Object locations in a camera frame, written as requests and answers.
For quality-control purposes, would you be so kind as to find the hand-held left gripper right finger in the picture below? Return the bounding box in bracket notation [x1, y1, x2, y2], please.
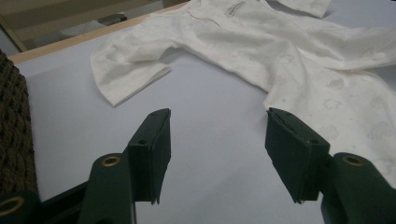
[264, 107, 331, 204]

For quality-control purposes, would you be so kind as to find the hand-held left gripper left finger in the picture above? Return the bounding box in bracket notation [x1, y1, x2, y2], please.
[127, 107, 172, 205]

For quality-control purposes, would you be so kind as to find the white baby romper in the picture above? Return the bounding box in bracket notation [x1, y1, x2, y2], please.
[90, 0, 396, 189]

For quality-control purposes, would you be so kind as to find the brown wicker basket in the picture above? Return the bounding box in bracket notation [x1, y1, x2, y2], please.
[0, 49, 39, 195]

